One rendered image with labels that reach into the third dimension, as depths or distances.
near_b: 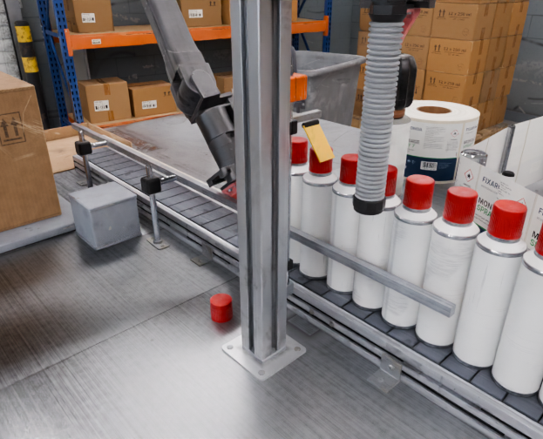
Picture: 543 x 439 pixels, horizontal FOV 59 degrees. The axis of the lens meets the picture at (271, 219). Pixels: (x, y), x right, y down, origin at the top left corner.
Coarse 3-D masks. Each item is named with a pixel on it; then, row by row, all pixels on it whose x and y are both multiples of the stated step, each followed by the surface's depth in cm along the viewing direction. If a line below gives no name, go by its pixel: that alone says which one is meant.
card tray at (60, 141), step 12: (48, 132) 153; (60, 132) 156; (72, 132) 158; (108, 132) 151; (48, 144) 151; (60, 144) 151; (72, 144) 151; (60, 156) 141; (60, 168) 132; (72, 168) 132
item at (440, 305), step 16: (80, 128) 122; (112, 144) 110; (144, 160) 101; (208, 192) 86; (304, 240) 70; (320, 240) 69; (336, 256) 66; (352, 256) 65; (368, 272) 63; (384, 272) 62; (400, 288) 59; (416, 288) 58; (432, 304) 56; (448, 304) 55
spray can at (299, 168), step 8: (296, 144) 70; (304, 144) 70; (296, 152) 71; (304, 152) 71; (296, 160) 71; (304, 160) 72; (296, 168) 71; (304, 168) 72; (296, 176) 71; (296, 184) 72; (296, 192) 72; (296, 200) 73; (296, 208) 74; (296, 216) 74; (296, 224) 75; (296, 248) 77; (296, 256) 77; (296, 264) 78
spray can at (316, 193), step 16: (304, 176) 69; (320, 176) 68; (336, 176) 70; (304, 192) 69; (320, 192) 68; (304, 208) 70; (320, 208) 69; (304, 224) 71; (320, 224) 70; (304, 256) 74; (320, 256) 73; (304, 272) 75; (320, 272) 74
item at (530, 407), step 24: (120, 168) 119; (144, 168) 119; (144, 192) 105; (168, 192) 105; (192, 192) 105; (192, 216) 95; (216, 216) 95; (312, 288) 72; (360, 312) 67; (408, 336) 63; (432, 360) 59; (456, 360) 59; (480, 384) 55; (528, 408) 52
